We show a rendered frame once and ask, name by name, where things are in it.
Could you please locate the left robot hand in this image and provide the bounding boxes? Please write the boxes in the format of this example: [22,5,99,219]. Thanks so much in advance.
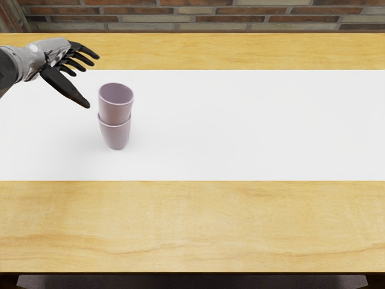
[12,37,100,110]

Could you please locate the lilac cup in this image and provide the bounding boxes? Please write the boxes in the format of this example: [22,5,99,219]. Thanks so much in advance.
[96,112,132,151]
[97,82,134,125]

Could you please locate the white table runner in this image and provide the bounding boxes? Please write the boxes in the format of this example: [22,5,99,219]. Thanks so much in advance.
[0,69,385,182]

